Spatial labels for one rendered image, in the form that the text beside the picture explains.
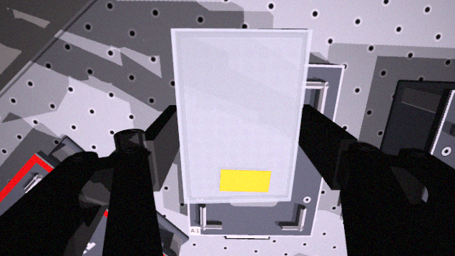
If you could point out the grey metal nest plate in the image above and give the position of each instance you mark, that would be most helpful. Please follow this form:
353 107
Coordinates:
411 127

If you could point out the white rectangular plate lid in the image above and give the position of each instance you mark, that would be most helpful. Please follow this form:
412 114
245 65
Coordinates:
239 96

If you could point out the dark grey work table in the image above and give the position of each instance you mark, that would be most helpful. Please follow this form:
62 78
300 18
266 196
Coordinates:
110 68

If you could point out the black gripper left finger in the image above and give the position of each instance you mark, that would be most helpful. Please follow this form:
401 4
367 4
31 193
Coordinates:
58 215

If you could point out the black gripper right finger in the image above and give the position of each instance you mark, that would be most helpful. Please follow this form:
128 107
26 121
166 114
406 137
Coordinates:
379 192

